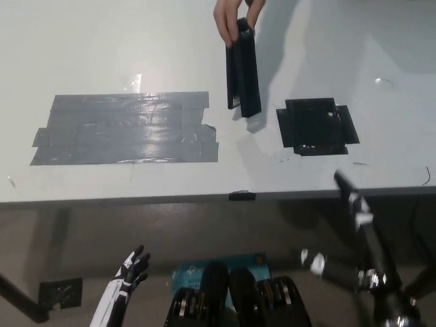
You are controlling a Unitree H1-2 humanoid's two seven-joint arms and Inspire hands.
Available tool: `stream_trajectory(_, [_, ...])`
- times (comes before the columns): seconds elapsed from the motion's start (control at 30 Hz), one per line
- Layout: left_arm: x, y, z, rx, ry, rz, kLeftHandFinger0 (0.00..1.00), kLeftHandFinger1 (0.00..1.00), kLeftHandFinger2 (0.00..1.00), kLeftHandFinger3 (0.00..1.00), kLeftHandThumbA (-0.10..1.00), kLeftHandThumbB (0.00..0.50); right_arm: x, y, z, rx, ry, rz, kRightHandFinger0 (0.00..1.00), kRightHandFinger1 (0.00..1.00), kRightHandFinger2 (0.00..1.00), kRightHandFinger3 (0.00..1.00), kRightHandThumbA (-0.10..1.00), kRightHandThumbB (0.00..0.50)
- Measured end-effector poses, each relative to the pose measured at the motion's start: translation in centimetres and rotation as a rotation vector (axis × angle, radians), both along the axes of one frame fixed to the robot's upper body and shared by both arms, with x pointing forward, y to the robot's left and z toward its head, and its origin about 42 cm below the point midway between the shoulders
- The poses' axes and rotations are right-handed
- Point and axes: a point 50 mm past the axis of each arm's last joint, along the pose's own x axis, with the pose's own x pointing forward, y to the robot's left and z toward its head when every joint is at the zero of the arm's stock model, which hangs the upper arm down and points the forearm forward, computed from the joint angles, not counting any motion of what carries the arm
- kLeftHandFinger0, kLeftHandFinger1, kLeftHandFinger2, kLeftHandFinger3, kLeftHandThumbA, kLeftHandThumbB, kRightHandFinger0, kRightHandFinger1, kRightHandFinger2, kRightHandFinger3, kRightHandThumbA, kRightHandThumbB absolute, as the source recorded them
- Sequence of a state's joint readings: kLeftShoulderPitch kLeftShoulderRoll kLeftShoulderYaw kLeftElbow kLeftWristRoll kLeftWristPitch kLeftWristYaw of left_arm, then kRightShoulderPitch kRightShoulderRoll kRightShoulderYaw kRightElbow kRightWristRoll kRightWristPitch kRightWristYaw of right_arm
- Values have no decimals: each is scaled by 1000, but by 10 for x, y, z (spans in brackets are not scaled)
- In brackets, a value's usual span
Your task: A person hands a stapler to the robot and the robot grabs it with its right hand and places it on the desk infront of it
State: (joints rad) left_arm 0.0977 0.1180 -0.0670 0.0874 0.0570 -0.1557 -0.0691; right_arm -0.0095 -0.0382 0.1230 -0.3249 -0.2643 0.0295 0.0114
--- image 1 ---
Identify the person's bare hand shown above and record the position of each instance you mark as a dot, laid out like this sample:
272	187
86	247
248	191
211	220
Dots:
225	17

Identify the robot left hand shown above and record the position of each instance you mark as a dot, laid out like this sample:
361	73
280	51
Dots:
131	269

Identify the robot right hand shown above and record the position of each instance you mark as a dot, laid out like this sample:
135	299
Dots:
359	207

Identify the black stapler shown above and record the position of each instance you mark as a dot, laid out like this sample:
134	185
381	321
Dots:
246	75

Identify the black ribbed robot torso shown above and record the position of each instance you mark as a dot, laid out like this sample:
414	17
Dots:
245	299

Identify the black tape floor patch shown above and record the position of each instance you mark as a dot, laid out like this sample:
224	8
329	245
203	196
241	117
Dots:
61	293

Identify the black tape square patch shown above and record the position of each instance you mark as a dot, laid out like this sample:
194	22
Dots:
315	127

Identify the clear tape piece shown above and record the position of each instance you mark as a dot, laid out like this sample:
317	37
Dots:
131	81

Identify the black table leg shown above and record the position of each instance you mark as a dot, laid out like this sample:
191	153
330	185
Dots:
20	299

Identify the small black tape strip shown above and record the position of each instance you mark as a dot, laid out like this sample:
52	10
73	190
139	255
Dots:
242	196

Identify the small metal staple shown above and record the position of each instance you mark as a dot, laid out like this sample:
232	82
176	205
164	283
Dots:
12	182

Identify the grey duct tape patch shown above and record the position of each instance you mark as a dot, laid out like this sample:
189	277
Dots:
129	129

